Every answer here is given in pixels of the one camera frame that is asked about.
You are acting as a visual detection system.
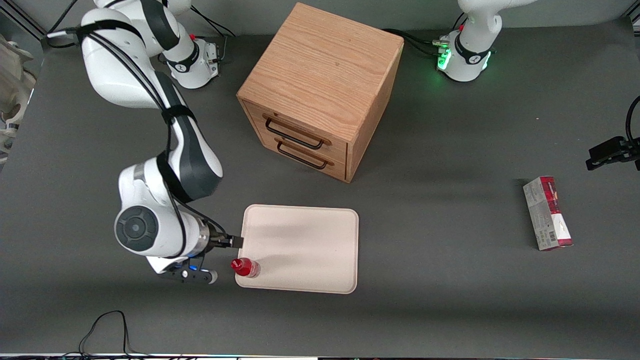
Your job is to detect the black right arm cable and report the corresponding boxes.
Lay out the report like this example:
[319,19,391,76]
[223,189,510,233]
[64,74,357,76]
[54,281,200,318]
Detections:
[46,0,231,261]

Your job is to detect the short black wire handle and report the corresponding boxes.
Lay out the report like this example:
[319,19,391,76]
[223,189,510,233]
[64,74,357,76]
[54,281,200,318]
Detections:
[276,141,330,171]

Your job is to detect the long black wire handle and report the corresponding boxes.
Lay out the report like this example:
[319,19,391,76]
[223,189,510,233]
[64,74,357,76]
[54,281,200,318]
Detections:
[264,117,326,151]

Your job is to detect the deep wooden drawer front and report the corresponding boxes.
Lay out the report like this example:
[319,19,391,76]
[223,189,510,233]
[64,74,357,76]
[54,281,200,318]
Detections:
[260,136,348,182]

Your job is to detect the black base cables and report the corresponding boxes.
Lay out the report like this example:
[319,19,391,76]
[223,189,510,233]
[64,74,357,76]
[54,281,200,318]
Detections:
[190,7,238,63]
[382,12,468,57]

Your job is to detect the grey and red carton box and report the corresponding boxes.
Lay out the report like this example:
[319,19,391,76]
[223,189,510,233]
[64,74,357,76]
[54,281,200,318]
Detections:
[522,175,574,252]

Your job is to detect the shallow wooden drawer front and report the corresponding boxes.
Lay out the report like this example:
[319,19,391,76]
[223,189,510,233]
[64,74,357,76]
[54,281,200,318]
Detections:
[245,101,349,162]

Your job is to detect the beige plastic tray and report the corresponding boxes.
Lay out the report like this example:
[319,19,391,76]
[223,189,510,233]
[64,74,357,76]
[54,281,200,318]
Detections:
[235,204,360,295]

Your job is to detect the thin black looped cable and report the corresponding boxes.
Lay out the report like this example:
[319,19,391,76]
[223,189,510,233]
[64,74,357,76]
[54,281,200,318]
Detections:
[77,310,151,358]

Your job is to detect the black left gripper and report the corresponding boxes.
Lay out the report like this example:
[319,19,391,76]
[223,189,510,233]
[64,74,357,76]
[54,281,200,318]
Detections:
[586,136,640,172]

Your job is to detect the aluminium frame rail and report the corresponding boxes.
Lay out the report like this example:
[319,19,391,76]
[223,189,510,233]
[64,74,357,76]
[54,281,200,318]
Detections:
[0,0,52,41]

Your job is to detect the dark grey table cover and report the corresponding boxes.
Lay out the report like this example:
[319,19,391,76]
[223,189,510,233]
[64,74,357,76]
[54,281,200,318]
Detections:
[0,20,640,357]

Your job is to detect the wooden drawer cabinet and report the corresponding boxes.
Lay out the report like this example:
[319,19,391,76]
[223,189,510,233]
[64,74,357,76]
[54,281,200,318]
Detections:
[236,2,405,184]

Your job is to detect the white bulky object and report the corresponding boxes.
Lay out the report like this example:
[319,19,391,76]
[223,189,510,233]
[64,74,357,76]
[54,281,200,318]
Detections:
[0,35,37,163]

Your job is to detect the black left base cables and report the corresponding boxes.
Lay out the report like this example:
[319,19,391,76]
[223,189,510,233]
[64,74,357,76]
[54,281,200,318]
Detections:
[382,12,468,57]

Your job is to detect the black right base cables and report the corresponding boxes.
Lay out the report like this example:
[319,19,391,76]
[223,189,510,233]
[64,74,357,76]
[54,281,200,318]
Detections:
[190,7,238,63]

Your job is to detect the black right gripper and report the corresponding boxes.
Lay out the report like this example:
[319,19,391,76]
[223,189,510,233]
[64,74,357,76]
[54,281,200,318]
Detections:
[208,233,245,250]

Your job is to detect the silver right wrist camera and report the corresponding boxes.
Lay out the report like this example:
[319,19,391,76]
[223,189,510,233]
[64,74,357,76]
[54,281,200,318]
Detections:
[160,264,219,285]

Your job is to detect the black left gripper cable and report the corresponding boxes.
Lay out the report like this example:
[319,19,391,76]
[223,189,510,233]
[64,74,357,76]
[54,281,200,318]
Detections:
[625,95,640,143]

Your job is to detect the red coke bottle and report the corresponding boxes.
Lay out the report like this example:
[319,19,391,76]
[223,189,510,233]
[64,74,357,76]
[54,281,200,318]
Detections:
[230,257,261,279]

